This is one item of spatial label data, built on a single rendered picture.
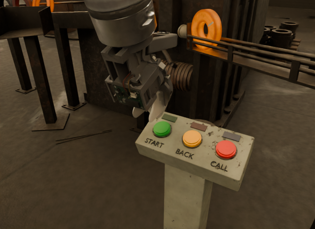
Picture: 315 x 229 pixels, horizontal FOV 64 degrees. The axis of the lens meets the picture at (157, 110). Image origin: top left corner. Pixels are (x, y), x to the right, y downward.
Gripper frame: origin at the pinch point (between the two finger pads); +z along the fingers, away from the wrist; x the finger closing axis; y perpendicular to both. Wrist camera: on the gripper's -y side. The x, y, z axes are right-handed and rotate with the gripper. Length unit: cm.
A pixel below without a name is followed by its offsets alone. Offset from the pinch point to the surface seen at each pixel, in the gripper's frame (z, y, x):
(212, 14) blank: 9, -56, -8
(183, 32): 21, -60, -23
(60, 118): 80, -29, -108
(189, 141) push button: 5.6, 1.5, 7.5
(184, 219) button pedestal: 26.5, 11.0, 8.6
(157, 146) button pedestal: 6.6, 4.5, 1.2
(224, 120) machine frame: 89, -73, -8
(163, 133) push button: 5.9, 1.3, 1.2
